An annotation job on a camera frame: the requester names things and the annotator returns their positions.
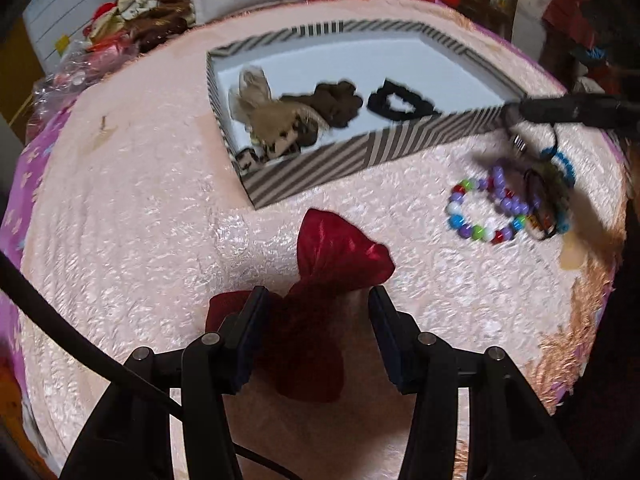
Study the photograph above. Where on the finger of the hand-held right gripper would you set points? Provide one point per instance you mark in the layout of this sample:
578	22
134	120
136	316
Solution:
560	109

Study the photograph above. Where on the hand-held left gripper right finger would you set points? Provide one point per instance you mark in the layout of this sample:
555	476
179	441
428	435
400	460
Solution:
387	340

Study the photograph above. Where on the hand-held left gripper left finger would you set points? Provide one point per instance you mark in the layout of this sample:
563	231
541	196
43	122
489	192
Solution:
250	340

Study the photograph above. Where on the red satin hair bow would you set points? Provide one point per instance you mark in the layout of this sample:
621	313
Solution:
330	260

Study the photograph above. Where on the black white striped box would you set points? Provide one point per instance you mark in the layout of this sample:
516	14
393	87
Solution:
400	142

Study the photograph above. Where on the red cloth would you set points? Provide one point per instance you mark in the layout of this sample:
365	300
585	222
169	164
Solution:
570	0

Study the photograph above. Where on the wooden chair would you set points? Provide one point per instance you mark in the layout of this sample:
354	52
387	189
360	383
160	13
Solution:
500	0

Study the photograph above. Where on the pink textured blanket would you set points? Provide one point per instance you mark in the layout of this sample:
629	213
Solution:
150	235

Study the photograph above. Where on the black scrunchie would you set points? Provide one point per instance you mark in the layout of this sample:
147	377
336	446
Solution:
380	102

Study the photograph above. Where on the leopard print hair clip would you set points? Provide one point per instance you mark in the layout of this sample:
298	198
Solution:
280	147

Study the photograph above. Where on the beige fabric hair bow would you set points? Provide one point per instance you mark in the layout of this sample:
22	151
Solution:
270	120

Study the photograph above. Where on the dark brown scrunchie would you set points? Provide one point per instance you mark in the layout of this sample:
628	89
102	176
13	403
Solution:
335	105

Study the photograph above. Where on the purple printed bed sheet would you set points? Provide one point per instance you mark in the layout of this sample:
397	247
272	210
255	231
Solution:
35	150

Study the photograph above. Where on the clear plastic bags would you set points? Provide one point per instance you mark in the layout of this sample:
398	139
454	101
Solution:
75	70

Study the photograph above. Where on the red white plush toy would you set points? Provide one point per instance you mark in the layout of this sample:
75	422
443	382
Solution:
102	14

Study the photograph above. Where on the white slatted headboard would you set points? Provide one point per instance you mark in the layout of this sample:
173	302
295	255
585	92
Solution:
65	5

